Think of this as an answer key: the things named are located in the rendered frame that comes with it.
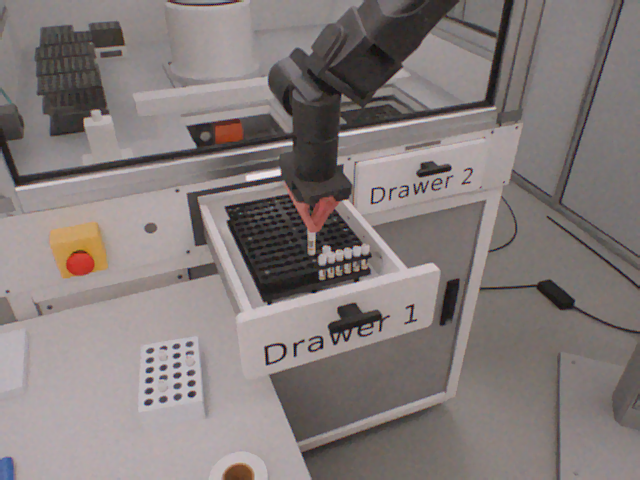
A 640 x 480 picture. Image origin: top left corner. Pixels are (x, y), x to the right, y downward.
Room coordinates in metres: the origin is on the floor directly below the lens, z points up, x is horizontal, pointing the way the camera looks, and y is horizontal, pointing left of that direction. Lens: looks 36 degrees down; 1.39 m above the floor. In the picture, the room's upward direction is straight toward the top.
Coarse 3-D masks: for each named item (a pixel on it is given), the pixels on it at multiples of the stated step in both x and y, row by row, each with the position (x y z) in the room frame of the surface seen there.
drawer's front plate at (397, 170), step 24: (456, 144) 0.98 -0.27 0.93; (480, 144) 0.99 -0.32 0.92; (360, 168) 0.89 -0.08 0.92; (384, 168) 0.91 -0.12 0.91; (408, 168) 0.93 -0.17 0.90; (456, 168) 0.97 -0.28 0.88; (480, 168) 1.00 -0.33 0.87; (360, 192) 0.89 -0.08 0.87; (432, 192) 0.96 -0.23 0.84; (456, 192) 0.98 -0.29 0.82
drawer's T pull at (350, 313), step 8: (352, 304) 0.53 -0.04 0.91; (344, 312) 0.51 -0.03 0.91; (352, 312) 0.51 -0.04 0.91; (360, 312) 0.52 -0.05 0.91; (368, 312) 0.51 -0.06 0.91; (376, 312) 0.51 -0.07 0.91; (344, 320) 0.50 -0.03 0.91; (352, 320) 0.50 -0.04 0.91; (360, 320) 0.50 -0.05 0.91; (368, 320) 0.50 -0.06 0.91; (376, 320) 0.51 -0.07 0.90; (328, 328) 0.49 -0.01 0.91; (336, 328) 0.49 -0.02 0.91; (344, 328) 0.49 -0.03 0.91; (352, 328) 0.50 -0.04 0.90
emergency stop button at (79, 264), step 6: (72, 258) 0.66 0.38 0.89; (78, 258) 0.66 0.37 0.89; (84, 258) 0.66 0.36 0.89; (90, 258) 0.67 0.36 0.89; (66, 264) 0.65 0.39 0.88; (72, 264) 0.65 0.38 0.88; (78, 264) 0.65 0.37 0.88; (84, 264) 0.66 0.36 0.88; (90, 264) 0.66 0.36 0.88; (72, 270) 0.65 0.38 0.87; (78, 270) 0.65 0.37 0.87; (84, 270) 0.66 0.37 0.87; (90, 270) 0.66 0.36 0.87
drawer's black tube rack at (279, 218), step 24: (240, 216) 0.77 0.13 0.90; (264, 216) 0.76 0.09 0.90; (288, 216) 0.76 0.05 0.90; (336, 216) 0.77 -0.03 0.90; (240, 240) 0.70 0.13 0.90; (264, 240) 0.70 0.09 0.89; (288, 240) 0.69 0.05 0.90; (336, 240) 0.69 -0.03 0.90; (264, 264) 0.63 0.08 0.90; (288, 264) 0.67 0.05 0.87; (360, 264) 0.67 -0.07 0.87; (264, 288) 0.61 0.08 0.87; (288, 288) 0.61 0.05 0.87; (312, 288) 0.62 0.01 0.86
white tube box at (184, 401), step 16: (144, 352) 0.55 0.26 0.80; (176, 352) 0.55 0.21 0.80; (192, 352) 0.56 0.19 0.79; (144, 368) 0.52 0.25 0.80; (160, 368) 0.52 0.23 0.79; (176, 368) 0.53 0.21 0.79; (192, 368) 0.52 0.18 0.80; (144, 384) 0.49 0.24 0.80; (176, 384) 0.50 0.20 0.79; (192, 384) 0.50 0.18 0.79; (144, 400) 0.46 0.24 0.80; (160, 400) 0.47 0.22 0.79; (176, 400) 0.47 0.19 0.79; (192, 400) 0.46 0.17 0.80; (144, 416) 0.45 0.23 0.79; (160, 416) 0.45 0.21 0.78; (176, 416) 0.46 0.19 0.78; (192, 416) 0.46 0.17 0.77
